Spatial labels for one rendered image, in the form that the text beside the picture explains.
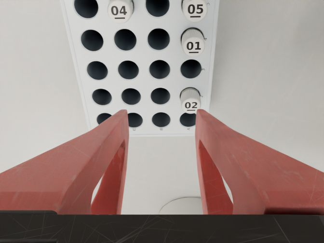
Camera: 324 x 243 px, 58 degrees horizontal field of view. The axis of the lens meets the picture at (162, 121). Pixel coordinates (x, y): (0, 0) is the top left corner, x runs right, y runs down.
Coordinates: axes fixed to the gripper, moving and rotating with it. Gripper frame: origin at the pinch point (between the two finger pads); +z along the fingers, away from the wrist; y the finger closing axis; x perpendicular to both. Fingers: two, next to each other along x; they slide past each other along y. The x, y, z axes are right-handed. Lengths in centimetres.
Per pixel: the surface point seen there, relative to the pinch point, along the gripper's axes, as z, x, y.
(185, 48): 5.2, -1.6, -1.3
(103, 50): 6.4, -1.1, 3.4
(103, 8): 6.4, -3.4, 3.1
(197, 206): 9.3, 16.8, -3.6
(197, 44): 5.2, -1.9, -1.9
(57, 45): 10.3, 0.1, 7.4
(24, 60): 10.3, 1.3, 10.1
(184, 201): 9.9, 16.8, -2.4
